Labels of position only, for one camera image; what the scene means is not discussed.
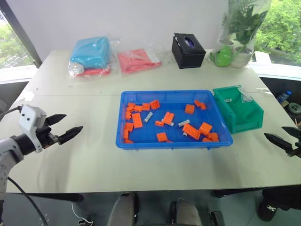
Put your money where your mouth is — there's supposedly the green plant in plastic wrap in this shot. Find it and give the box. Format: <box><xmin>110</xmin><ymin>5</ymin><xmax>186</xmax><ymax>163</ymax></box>
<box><xmin>215</xmin><ymin>0</ymin><xmax>272</xmax><ymax>54</ymax></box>

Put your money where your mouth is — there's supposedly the green plastic bin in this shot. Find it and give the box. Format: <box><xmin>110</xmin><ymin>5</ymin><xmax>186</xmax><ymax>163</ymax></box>
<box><xmin>212</xmin><ymin>85</ymin><xmax>265</xmax><ymax>135</ymax></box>

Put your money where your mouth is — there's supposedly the grey rounded robot leg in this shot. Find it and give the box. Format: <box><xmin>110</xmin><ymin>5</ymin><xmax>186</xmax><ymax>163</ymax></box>
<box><xmin>107</xmin><ymin>192</ymin><xmax>140</xmax><ymax>226</ymax></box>
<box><xmin>168</xmin><ymin>198</ymin><xmax>203</xmax><ymax>226</ymax></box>

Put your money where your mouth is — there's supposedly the black cable loop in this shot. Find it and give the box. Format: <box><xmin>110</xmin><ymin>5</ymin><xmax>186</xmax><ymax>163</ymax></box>
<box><xmin>7</xmin><ymin>177</ymin><xmax>49</xmax><ymax>226</ymax></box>

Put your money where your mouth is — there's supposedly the black tissue box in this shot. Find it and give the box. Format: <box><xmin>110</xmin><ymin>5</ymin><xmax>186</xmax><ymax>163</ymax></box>
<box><xmin>171</xmin><ymin>32</ymin><xmax>207</xmax><ymax>70</ymax></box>

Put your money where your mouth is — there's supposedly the white paper scrap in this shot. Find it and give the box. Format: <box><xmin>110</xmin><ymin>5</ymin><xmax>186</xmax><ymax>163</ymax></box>
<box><xmin>255</xmin><ymin>88</ymin><xmax>274</xmax><ymax>97</ymax></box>

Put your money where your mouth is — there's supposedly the white plant pot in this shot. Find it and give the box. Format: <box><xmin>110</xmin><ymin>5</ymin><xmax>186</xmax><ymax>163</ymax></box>
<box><xmin>231</xmin><ymin>49</ymin><xmax>252</xmax><ymax>69</ymax></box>

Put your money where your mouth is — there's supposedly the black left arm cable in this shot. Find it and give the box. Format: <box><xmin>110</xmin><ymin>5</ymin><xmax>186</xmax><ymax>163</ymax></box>
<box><xmin>0</xmin><ymin>105</ymin><xmax>23</xmax><ymax>121</ymax></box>

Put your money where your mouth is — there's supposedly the long orange building block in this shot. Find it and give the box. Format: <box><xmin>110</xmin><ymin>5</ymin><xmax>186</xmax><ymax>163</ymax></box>
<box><xmin>182</xmin><ymin>123</ymin><xmax>201</xmax><ymax>140</ymax></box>
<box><xmin>131</xmin><ymin>113</ymin><xmax>144</xmax><ymax>129</ymax></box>

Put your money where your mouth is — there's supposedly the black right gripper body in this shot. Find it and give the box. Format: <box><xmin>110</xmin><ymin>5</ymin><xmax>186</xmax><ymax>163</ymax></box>
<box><xmin>285</xmin><ymin>140</ymin><xmax>301</xmax><ymax>159</ymax></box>

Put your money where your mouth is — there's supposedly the black table frame bar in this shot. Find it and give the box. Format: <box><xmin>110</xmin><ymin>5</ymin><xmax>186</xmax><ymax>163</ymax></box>
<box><xmin>25</xmin><ymin>193</ymin><xmax>84</xmax><ymax>203</ymax></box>

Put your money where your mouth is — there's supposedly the green frog watering can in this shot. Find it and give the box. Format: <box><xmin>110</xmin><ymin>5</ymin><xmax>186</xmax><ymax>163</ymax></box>
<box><xmin>209</xmin><ymin>45</ymin><xmax>238</xmax><ymax>67</ymax></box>

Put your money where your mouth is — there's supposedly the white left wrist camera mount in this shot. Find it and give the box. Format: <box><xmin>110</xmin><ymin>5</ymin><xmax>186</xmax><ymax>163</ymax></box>
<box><xmin>18</xmin><ymin>105</ymin><xmax>48</xmax><ymax>153</ymax></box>

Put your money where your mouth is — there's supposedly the plastic water bottle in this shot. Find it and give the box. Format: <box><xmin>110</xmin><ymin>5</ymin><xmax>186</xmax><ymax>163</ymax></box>
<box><xmin>277</xmin><ymin>90</ymin><xmax>293</xmax><ymax>104</ymax></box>

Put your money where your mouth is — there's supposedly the black rounded shape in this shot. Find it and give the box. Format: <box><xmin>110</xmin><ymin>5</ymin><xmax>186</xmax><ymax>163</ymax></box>
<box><xmin>257</xmin><ymin>187</ymin><xmax>301</xmax><ymax>222</ymax></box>

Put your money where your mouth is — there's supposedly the blue plastic tray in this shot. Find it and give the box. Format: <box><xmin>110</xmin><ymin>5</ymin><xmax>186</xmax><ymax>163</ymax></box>
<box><xmin>115</xmin><ymin>89</ymin><xmax>234</xmax><ymax>152</ymax></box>

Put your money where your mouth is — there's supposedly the dark window frame post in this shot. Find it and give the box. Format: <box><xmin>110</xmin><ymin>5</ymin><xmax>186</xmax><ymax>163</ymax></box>
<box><xmin>0</xmin><ymin>0</ymin><xmax>43</xmax><ymax>69</ymax></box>

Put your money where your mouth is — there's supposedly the white floor cable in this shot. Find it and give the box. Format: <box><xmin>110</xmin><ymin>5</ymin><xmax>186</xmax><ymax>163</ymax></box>
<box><xmin>71</xmin><ymin>201</ymin><xmax>93</xmax><ymax>224</ymax></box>

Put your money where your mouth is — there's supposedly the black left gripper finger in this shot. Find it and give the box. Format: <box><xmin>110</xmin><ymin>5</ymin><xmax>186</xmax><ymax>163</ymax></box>
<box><xmin>57</xmin><ymin>126</ymin><xmax>84</xmax><ymax>145</ymax></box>
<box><xmin>46</xmin><ymin>114</ymin><xmax>67</xmax><ymax>126</ymax></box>

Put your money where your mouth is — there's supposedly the bagged blue cloth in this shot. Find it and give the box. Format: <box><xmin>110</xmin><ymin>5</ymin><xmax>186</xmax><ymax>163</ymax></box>
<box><xmin>68</xmin><ymin>35</ymin><xmax>113</xmax><ymax>71</ymax></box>

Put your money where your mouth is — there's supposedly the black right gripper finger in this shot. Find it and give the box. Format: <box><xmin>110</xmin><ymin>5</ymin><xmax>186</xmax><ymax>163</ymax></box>
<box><xmin>264</xmin><ymin>132</ymin><xmax>294</xmax><ymax>154</ymax></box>
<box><xmin>281</xmin><ymin>126</ymin><xmax>301</xmax><ymax>137</ymax></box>

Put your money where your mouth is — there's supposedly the bagged red cloth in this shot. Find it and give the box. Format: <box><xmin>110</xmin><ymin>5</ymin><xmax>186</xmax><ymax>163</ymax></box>
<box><xmin>117</xmin><ymin>48</ymin><xmax>163</xmax><ymax>75</ymax></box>
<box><xmin>75</xmin><ymin>67</ymin><xmax>112</xmax><ymax>79</ymax></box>

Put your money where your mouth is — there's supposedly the clear small plastic bag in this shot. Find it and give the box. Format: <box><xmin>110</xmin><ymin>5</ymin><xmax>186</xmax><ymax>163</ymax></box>
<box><xmin>239</xmin><ymin>86</ymin><xmax>255</xmax><ymax>104</ymax></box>

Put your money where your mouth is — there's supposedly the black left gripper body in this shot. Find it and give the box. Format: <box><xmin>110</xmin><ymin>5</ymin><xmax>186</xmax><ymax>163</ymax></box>
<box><xmin>35</xmin><ymin>117</ymin><xmax>60</xmax><ymax>149</ymax></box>

